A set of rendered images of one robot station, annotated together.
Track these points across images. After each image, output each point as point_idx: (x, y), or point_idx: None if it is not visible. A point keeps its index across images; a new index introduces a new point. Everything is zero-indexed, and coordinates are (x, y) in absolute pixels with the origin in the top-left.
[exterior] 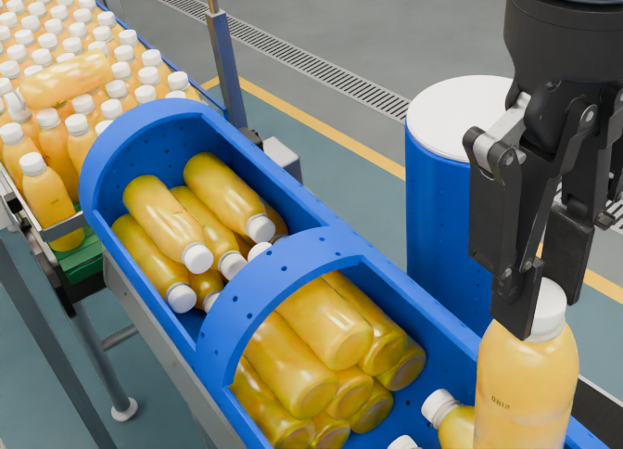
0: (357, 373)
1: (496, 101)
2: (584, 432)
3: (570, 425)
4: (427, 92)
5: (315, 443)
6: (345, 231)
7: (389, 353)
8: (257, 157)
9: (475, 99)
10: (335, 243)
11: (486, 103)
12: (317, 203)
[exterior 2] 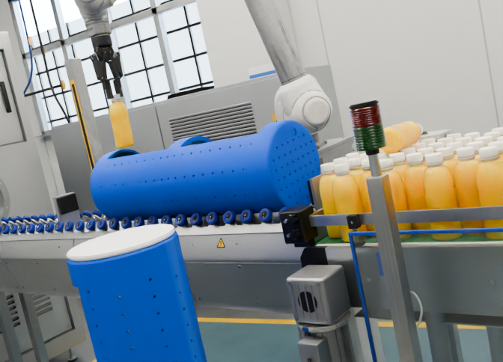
0: None
1: (108, 244)
2: (108, 164)
3: (111, 161)
4: (159, 235)
5: None
6: (175, 150)
7: None
8: (220, 141)
9: (123, 241)
10: (176, 143)
11: (116, 242)
12: (189, 150)
